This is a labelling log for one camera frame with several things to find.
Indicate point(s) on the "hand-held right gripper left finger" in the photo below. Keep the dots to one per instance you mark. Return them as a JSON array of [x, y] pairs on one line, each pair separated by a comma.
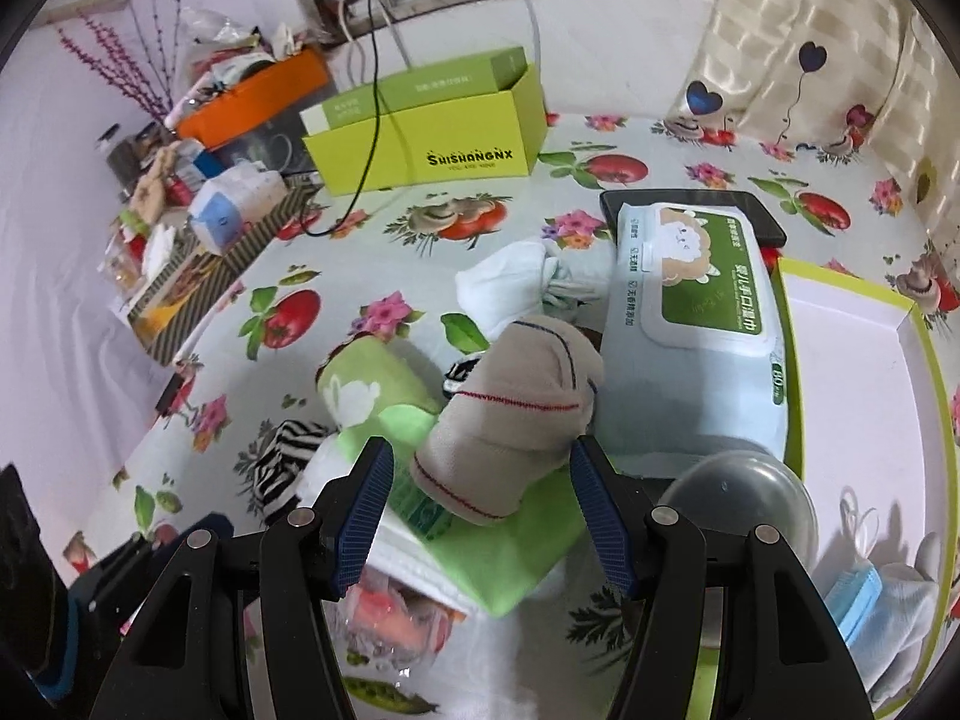
[[364, 517]]

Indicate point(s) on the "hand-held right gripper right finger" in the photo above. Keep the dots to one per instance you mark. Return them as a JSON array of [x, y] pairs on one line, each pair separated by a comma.
[[600, 525]]

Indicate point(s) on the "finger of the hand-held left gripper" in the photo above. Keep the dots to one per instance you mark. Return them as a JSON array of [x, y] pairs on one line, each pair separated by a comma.
[[199, 525]]

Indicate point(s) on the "white towel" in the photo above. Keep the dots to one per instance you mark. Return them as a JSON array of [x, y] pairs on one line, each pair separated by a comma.
[[405, 562]]

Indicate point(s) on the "large zebra striped sock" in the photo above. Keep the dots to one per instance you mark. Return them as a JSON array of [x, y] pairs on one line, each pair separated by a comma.
[[281, 465]]

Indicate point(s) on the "beige sock with red stitching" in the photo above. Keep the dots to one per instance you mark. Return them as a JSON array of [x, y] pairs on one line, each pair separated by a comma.
[[510, 420]]

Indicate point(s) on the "white tray box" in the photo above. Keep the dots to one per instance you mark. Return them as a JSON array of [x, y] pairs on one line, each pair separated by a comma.
[[855, 390]]

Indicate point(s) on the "clear bag with pink contents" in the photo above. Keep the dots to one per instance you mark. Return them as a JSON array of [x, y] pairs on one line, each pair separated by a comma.
[[390, 615]]

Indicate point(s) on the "small black gadget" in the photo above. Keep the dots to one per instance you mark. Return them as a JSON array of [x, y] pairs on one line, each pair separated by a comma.
[[166, 394]]

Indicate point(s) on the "clear plastic lid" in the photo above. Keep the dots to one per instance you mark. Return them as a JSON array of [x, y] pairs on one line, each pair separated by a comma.
[[739, 495]]

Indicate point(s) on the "small zebra striped sock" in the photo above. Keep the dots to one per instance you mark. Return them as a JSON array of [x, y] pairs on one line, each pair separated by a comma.
[[461, 375]]

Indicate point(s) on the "wet wipes pack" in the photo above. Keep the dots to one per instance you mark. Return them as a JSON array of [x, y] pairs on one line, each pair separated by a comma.
[[690, 345]]

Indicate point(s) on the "floral tablecloth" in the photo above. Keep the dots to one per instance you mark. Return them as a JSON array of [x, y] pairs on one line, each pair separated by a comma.
[[420, 292]]

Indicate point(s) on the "black yellow striped box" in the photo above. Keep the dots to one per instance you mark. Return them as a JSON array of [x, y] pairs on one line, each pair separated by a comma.
[[202, 292]]

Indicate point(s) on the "blue face mask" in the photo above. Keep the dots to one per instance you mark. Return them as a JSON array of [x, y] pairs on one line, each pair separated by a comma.
[[851, 604]]

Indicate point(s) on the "white sock bundle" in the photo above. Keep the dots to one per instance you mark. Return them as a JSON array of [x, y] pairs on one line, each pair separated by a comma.
[[510, 277]]

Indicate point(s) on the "light blue sock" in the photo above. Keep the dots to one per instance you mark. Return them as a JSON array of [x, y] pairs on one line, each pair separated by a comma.
[[896, 615]]

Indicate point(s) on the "blue white tissue pack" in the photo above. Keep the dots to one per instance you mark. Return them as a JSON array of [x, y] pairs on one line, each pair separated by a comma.
[[232, 206]]

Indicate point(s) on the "beige plush toy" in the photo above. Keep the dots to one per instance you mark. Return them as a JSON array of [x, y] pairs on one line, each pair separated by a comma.
[[154, 180]]

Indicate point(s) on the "black phone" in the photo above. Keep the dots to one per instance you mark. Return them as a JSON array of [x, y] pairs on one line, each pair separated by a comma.
[[757, 214]]

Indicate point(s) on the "dark glass jar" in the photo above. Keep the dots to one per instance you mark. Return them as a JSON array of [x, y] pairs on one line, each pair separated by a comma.
[[120, 157]]

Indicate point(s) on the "lime green cardboard box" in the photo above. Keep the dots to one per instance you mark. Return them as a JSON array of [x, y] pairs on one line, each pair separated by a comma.
[[420, 142]]

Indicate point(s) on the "clear plastic container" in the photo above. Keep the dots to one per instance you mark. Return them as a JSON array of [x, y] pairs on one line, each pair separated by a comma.
[[262, 142]]

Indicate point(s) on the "orange box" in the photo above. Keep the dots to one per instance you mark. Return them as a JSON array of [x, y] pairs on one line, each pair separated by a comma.
[[255, 94]]

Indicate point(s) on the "purple flower branches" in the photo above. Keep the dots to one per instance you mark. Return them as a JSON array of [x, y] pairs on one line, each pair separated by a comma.
[[127, 67]]

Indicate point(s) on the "crumpled clear plastic bag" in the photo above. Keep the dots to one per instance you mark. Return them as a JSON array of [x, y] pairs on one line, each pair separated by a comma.
[[214, 26]]

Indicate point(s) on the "cream heart print curtain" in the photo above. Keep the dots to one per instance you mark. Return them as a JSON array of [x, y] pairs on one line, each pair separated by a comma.
[[765, 37]]

